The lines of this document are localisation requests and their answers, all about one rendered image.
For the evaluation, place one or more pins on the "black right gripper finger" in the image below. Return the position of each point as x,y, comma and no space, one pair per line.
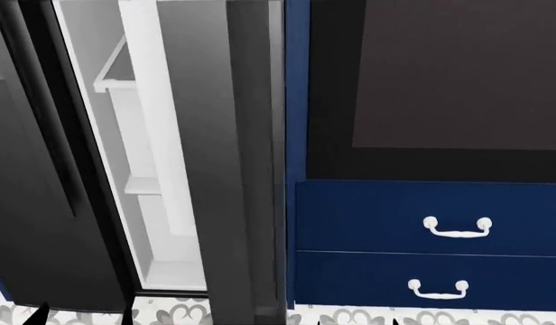
397,321
321,321

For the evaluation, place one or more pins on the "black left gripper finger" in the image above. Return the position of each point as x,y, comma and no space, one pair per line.
41,318
128,319

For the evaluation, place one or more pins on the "black fridge door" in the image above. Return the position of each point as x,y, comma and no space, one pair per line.
30,189

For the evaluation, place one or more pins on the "white fridge shelf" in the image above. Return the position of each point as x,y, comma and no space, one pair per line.
113,83
142,186

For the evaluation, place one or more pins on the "dark grey fridge door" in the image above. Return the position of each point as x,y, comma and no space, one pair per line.
233,169

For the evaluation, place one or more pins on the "navy blue drawer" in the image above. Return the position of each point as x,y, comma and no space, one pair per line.
359,216
350,281

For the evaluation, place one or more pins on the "black built-in oven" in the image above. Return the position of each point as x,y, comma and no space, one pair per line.
332,101

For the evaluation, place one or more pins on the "navy blue cabinet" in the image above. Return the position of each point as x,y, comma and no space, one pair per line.
297,101

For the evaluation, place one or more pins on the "dark oven window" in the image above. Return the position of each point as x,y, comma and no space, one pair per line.
463,74

